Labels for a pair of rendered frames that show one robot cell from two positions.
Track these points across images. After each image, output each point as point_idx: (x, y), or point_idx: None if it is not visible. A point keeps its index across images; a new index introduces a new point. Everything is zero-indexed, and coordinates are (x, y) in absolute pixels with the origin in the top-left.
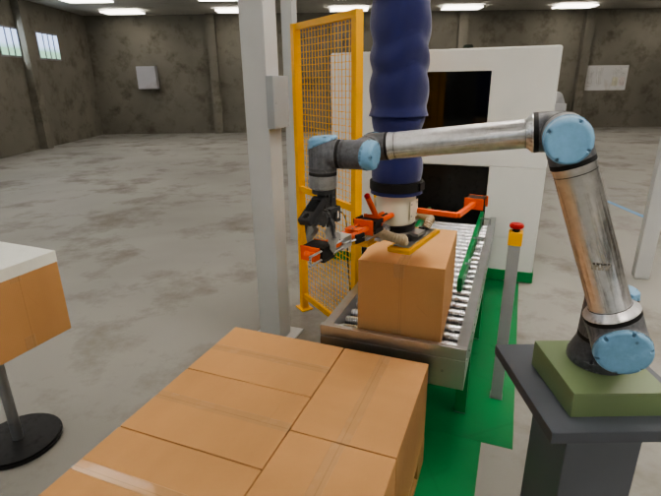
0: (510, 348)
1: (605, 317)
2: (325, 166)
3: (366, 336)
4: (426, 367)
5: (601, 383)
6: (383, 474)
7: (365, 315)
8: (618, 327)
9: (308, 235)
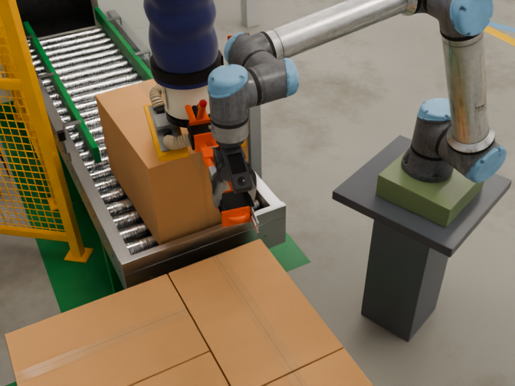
0: (346, 188)
1: (478, 145)
2: (244, 112)
3: (182, 246)
4: (263, 243)
5: (451, 188)
6: (352, 368)
7: (167, 224)
8: (487, 148)
9: (218, 195)
